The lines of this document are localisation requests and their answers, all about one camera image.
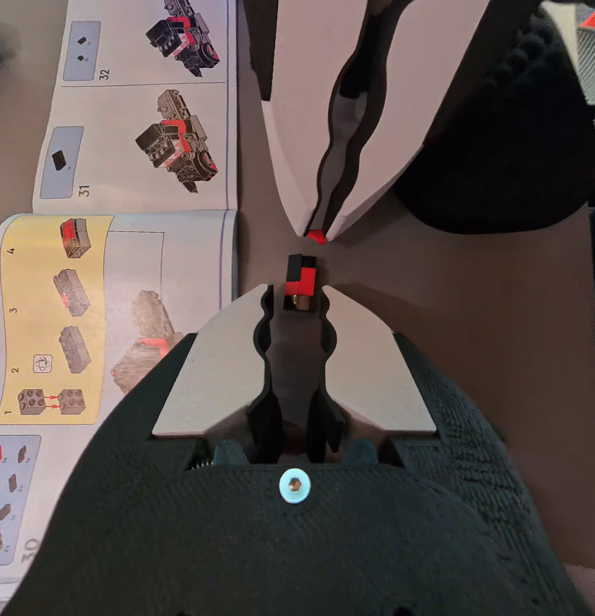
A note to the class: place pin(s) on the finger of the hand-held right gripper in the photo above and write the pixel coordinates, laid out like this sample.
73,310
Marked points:
422,72
302,96

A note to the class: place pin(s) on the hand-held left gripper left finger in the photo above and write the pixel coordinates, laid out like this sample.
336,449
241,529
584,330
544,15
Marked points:
215,375

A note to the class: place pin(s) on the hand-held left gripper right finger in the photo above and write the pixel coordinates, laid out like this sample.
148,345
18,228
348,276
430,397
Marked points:
369,380

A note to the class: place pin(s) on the red and black brick assembly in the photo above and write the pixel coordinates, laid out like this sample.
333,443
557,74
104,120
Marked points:
304,284

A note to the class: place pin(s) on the small red toy brick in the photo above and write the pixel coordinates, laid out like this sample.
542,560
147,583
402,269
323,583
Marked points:
316,236

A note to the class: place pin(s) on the grey-brown desk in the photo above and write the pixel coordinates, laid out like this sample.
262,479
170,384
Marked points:
470,313

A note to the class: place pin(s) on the dark cloth bundle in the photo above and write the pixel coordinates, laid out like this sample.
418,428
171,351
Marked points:
509,168

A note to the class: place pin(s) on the open building instruction booklet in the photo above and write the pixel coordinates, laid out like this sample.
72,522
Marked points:
133,144

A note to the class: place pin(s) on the pale box with red corner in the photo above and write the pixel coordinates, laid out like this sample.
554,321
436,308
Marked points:
592,62

